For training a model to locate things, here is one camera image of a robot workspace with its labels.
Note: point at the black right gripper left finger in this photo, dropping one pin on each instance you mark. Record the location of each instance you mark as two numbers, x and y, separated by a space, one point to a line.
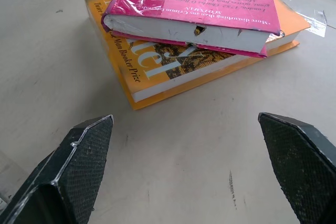
78 166

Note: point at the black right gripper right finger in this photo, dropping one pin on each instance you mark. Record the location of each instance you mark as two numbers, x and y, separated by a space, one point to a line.
302 166

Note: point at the pink hardcover book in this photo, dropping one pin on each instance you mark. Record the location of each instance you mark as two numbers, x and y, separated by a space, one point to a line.
189 11

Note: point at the orange paperback book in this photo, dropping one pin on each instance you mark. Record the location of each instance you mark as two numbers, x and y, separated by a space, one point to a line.
168 69

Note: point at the clear tape strip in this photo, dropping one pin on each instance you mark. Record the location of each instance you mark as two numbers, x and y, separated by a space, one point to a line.
316 23

